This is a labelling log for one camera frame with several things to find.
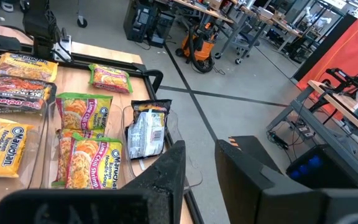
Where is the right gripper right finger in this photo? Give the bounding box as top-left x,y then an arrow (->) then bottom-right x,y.
214,139 -> 358,224

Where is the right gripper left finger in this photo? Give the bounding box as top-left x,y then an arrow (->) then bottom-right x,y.
0,139 -> 186,224

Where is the lime chili shrimp ramen pack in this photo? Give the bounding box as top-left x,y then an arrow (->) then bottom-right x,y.
65,133 -> 124,190
55,92 -> 114,132
52,128 -> 106,187
88,63 -> 134,95

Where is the black fire noodle ramen pack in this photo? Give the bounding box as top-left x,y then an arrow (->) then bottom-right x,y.
0,74 -> 57,115
126,98 -> 173,161

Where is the yellow creamy chicken ramen pack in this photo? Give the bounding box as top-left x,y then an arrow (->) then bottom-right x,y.
0,114 -> 35,179
0,52 -> 59,83

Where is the black computer with blue lights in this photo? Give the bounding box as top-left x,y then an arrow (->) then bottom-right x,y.
285,144 -> 358,190

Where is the black hazard striped floor mat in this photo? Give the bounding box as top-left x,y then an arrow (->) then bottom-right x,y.
227,134 -> 283,175

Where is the black floor power strip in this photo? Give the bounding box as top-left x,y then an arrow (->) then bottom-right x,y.
267,129 -> 291,151

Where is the neighbouring wooden robot table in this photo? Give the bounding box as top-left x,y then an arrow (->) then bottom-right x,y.
265,79 -> 358,187

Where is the black partition panel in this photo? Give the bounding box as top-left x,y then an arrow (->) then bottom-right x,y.
291,12 -> 358,83

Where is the red fabric partition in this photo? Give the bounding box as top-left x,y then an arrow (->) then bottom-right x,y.
296,18 -> 358,122

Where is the grey rolling office chair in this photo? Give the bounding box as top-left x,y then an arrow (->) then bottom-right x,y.
214,29 -> 262,65

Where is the orange shop vacuum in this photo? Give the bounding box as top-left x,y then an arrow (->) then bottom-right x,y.
175,21 -> 227,74

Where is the black caster wheel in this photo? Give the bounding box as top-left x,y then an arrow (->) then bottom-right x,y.
76,15 -> 89,29

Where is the white robot figure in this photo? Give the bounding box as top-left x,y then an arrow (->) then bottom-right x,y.
304,5 -> 333,29

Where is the black equipment cart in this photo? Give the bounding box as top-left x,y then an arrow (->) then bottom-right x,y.
122,0 -> 177,49

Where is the wooden top workbench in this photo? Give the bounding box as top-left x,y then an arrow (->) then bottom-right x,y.
154,0 -> 304,65

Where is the silver arm base bracket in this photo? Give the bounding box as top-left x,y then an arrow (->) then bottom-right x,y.
52,27 -> 73,62

